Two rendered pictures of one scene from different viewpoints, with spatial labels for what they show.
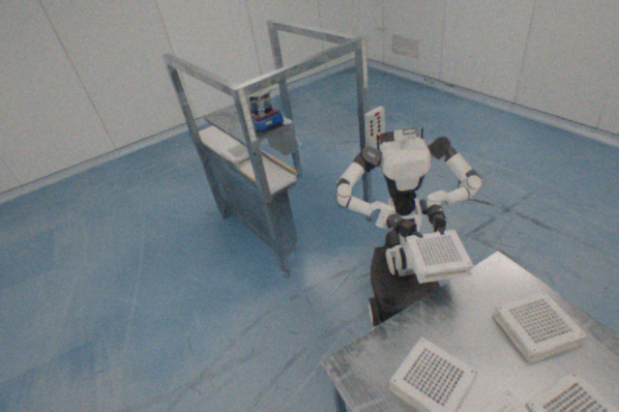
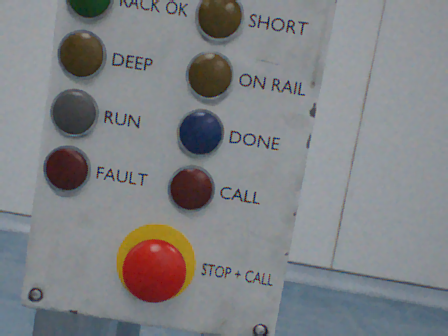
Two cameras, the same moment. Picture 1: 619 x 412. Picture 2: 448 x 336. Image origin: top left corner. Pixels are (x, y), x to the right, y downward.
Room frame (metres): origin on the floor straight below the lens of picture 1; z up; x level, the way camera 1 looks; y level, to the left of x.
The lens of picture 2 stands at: (2.30, -0.87, 1.01)
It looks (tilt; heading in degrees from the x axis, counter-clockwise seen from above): 9 degrees down; 32
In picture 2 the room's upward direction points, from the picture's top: 9 degrees clockwise
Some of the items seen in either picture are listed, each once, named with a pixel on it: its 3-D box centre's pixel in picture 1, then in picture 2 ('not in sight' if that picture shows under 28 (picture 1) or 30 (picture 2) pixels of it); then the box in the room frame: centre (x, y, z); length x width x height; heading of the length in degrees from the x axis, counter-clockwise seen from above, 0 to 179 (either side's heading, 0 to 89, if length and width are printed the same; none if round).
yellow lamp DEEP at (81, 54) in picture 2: not in sight; (81, 54); (2.64, -0.57, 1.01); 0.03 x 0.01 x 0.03; 122
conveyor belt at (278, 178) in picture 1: (237, 155); not in sight; (2.91, 0.53, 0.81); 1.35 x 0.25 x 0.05; 32
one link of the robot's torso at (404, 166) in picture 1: (401, 161); not in sight; (1.94, -0.60, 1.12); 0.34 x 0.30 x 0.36; 88
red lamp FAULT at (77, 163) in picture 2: not in sight; (66, 169); (2.64, -0.57, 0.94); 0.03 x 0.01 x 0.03; 122
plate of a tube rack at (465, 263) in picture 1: (437, 251); not in sight; (1.26, -0.57, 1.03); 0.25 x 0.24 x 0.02; 88
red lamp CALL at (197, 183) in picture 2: not in sight; (191, 189); (2.68, -0.64, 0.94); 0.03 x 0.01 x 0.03; 122
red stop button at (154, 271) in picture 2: not in sight; (155, 265); (2.67, -0.63, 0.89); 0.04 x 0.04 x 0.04; 32
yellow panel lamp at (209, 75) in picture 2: not in sight; (209, 75); (2.68, -0.64, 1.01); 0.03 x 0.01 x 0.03; 122
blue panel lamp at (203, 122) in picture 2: not in sight; (200, 133); (2.68, -0.64, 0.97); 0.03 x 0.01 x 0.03; 122
